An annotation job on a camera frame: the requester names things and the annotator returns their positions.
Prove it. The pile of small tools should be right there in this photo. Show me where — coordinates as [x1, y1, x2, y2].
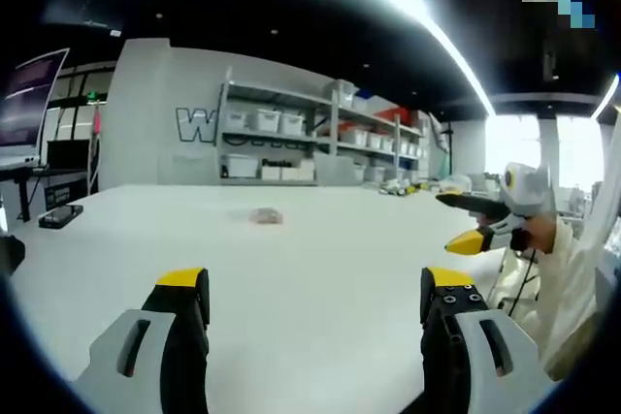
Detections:
[376, 172, 473, 198]

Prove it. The black phone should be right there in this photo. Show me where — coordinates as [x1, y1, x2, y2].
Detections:
[38, 204, 85, 230]

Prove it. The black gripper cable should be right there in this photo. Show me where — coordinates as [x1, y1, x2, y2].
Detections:
[507, 244, 540, 319]

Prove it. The pink hanging item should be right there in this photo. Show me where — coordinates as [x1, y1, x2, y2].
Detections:
[91, 102, 104, 144]

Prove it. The metal shelf with bins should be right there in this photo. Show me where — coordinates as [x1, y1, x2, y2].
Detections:
[223, 80, 424, 182]

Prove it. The white ceiling light strip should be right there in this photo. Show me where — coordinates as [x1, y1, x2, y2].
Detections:
[361, 0, 497, 117]

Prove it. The clear resealable bag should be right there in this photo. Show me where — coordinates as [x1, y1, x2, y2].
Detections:
[225, 206, 288, 227]

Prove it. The large curved monitor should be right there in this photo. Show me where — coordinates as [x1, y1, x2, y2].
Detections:
[0, 47, 71, 149]

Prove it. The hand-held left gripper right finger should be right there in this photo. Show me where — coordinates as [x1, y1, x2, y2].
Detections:
[418, 266, 555, 414]

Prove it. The person's right hand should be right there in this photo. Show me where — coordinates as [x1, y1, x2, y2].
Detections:
[525, 215, 560, 256]

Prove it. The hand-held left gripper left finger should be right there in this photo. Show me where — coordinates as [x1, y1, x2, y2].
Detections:
[72, 267, 212, 414]

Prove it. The grey metal shelf unit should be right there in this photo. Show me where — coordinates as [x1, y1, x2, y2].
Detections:
[214, 66, 430, 187]

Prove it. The dark object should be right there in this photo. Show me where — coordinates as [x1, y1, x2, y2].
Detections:
[0, 234, 26, 280]

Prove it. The black standing desk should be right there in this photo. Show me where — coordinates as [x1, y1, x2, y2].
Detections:
[0, 165, 93, 224]

